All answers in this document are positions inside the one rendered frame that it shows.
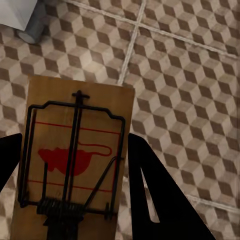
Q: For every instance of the serving cart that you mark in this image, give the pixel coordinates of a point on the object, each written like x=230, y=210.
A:
x=17, y=14

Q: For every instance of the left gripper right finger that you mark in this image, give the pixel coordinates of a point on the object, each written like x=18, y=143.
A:
x=178, y=218

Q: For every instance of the mousetrap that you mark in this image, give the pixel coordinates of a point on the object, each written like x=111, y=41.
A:
x=72, y=160

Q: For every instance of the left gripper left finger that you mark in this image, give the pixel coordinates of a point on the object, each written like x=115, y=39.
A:
x=10, y=156

